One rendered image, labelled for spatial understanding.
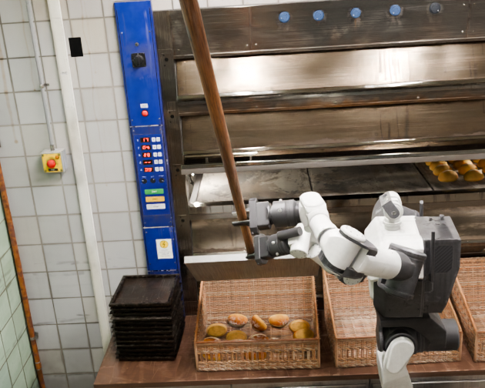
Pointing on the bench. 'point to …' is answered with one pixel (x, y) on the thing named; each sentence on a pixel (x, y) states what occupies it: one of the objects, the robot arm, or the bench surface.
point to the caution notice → (164, 249)
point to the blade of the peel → (248, 267)
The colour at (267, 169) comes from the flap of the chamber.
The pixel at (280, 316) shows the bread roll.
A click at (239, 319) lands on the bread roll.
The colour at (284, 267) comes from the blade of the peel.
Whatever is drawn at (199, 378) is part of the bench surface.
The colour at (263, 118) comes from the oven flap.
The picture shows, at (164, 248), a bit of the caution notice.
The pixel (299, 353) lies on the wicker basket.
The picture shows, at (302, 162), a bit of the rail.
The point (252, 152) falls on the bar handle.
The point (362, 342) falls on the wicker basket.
